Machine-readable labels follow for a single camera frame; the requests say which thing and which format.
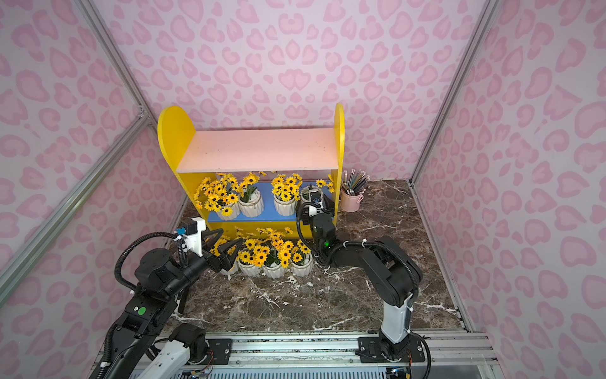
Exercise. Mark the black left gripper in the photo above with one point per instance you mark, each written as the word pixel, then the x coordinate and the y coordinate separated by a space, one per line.
pixel 203 256

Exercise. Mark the pink cup with pencils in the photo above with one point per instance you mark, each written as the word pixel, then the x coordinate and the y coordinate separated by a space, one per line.
pixel 353 187

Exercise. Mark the aluminium frame profile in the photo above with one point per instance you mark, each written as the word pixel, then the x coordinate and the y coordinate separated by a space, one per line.
pixel 480 32
pixel 32 251

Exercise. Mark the sunflower pot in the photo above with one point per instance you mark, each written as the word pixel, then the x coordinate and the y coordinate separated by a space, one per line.
pixel 301 260
pixel 277 249
pixel 247 256
pixel 327 196
pixel 224 254
pixel 250 200
pixel 286 193
pixel 219 195

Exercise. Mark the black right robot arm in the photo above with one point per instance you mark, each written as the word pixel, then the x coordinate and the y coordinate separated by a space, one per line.
pixel 391 271

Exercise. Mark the back left aluminium post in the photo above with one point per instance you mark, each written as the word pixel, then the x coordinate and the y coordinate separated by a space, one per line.
pixel 101 31

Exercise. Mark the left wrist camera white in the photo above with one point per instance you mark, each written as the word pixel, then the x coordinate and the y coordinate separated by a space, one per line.
pixel 190 236

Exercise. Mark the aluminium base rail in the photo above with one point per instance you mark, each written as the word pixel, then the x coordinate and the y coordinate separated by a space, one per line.
pixel 192 351

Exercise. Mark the right aluminium frame profile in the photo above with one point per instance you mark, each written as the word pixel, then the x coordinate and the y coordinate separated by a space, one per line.
pixel 480 32

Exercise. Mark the left aluminium frame profile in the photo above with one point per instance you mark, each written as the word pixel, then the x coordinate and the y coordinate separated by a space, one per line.
pixel 32 251

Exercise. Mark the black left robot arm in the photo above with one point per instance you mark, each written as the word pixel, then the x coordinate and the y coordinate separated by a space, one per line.
pixel 161 279

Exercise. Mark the yellow two-tier shelf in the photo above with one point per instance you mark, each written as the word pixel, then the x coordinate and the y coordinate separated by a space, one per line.
pixel 194 155

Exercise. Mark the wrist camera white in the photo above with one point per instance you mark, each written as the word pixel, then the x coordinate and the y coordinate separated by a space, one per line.
pixel 190 236
pixel 316 198

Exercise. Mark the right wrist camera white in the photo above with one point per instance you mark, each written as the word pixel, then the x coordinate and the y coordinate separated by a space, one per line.
pixel 316 198

